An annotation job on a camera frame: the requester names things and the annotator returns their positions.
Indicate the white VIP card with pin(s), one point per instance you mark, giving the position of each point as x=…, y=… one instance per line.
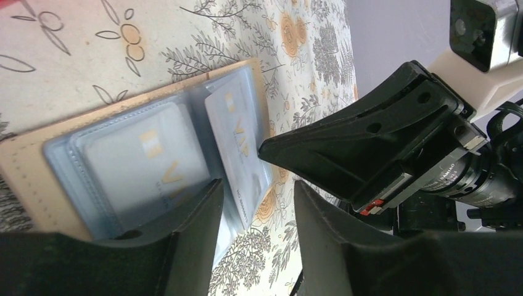
x=147, y=167
x=234, y=125

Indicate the beige card holder wallet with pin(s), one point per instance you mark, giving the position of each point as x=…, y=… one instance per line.
x=48, y=172

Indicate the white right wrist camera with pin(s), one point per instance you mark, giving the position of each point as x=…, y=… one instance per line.
x=484, y=61

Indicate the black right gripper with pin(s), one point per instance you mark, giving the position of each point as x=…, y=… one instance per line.
x=403, y=164

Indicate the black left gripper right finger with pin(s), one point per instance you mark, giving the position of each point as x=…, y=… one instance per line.
x=342, y=255

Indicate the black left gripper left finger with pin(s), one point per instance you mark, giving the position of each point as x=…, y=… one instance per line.
x=170, y=255

